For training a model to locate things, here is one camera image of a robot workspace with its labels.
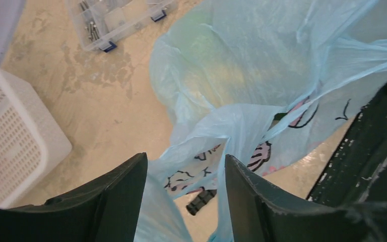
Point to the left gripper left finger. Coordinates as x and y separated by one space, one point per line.
104 209

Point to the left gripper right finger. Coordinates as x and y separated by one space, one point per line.
262 211

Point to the light blue plastic bag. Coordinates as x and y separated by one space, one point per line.
264 81

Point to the white perforated plastic basket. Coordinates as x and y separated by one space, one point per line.
32 144

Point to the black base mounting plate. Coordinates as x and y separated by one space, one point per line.
357 170

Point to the clear plastic screw organizer box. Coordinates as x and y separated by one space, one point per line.
100 24

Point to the black T-handle tool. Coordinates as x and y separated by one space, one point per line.
202 199

